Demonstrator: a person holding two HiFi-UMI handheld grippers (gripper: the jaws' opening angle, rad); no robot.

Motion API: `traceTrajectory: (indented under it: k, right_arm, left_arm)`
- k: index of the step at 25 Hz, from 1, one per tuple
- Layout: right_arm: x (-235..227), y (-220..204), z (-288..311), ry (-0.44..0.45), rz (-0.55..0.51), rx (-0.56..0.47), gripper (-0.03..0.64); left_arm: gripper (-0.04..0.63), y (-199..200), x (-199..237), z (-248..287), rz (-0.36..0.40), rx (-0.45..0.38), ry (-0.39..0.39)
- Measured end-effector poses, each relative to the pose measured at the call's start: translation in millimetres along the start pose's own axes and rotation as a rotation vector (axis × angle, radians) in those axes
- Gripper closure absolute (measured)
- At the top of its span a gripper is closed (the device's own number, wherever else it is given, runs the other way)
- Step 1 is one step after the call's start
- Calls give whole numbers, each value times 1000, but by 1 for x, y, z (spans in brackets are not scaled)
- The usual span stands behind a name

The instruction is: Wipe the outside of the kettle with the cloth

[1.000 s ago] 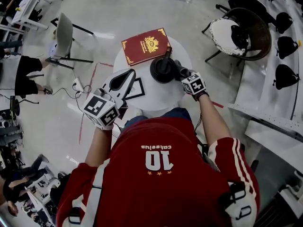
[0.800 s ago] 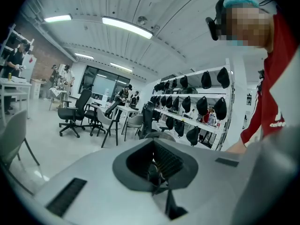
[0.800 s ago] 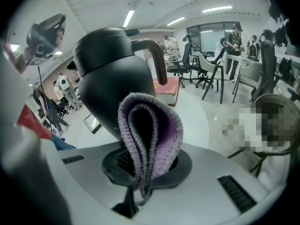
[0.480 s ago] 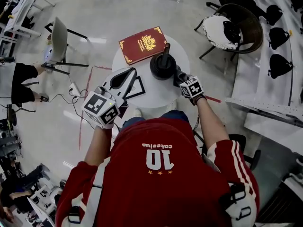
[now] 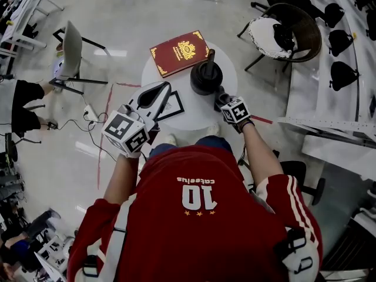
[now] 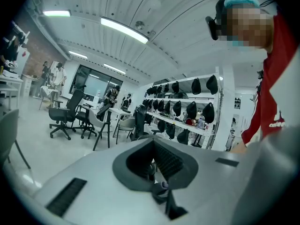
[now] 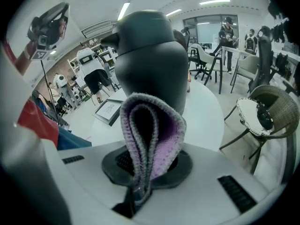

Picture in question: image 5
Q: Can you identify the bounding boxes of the person's left forearm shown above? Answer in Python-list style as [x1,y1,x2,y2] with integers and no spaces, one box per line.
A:
[103,154,139,205]

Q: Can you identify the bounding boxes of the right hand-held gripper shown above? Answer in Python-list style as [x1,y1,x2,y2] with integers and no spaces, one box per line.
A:
[220,96,251,125]

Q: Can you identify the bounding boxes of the black vase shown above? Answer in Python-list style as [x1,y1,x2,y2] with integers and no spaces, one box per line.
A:
[190,48,223,96]

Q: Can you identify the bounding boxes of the grey cloth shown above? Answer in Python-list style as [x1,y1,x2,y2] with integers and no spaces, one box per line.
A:
[213,85,236,113]

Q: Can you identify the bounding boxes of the white seat cushion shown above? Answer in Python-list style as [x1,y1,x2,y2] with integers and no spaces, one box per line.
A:
[248,16,293,60]

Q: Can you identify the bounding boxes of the person's right forearm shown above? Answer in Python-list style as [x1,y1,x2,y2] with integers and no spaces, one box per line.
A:
[240,123,284,187]

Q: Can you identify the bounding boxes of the person's blue shorts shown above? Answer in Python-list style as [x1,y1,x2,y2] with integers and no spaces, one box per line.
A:
[148,135,233,158]

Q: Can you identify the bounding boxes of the white power strip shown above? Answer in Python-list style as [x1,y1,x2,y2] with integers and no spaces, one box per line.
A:
[83,104,99,122]

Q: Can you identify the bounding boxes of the red book with gold ornament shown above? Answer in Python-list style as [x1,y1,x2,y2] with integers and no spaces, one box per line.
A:
[149,30,210,78]

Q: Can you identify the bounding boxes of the black picture frame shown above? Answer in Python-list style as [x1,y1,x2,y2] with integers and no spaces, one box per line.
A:
[155,90,185,122]

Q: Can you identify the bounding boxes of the person's red shirt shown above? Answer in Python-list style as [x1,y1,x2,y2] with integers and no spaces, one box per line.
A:
[66,145,324,282]

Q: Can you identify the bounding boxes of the white body harness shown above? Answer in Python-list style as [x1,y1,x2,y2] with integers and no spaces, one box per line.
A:
[75,195,321,282]

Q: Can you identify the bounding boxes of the white purple floor device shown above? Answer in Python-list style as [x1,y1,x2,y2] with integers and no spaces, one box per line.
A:
[52,57,67,79]

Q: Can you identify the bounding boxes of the white board panel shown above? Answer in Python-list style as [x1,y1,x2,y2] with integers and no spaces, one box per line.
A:
[301,133,376,182]

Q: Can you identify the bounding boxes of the beige chair with black legs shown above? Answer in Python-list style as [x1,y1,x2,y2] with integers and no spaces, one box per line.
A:
[48,20,111,95]

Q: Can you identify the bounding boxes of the black drawstring pouch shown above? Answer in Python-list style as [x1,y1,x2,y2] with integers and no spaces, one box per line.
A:
[272,23,296,52]

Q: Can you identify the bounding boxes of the black floor cable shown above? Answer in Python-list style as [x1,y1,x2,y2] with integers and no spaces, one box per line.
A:
[48,112,118,163]

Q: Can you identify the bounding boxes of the round white side table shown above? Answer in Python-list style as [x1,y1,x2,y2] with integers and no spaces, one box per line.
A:
[140,38,238,131]

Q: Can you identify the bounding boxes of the dark wicker chair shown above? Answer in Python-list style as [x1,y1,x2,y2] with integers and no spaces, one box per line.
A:
[237,2,323,72]

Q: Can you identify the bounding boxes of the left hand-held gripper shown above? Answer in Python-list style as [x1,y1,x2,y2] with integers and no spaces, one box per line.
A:
[101,80,172,159]

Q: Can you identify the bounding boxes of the person's right hand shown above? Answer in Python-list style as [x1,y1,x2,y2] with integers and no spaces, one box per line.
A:
[226,118,253,133]

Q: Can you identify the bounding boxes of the white desk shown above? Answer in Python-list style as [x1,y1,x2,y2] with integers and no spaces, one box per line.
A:
[0,0,65,51]

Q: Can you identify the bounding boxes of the row of black bags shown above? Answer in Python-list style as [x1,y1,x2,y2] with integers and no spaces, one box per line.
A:
[308,0,376,92]

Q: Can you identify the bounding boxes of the white shelving rack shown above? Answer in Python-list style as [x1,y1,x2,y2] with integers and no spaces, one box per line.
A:
[277,0,376,146]

